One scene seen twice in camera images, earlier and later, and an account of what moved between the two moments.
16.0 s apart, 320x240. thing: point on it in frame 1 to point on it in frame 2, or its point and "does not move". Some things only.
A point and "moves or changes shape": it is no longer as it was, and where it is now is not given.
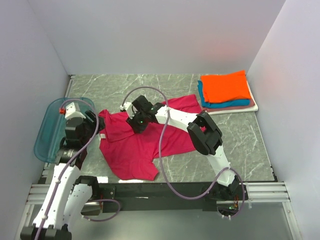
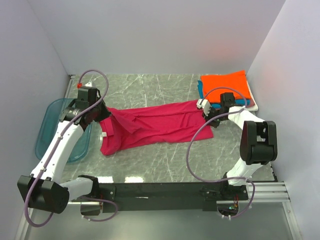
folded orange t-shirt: [219, 88] does not move
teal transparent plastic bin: [50, 127] does not move
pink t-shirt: [133, 155] moves or changes shape
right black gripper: [137, 128] to [208, 118]
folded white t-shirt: [255, 108] does not move
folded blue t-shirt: [235, 102] does not move
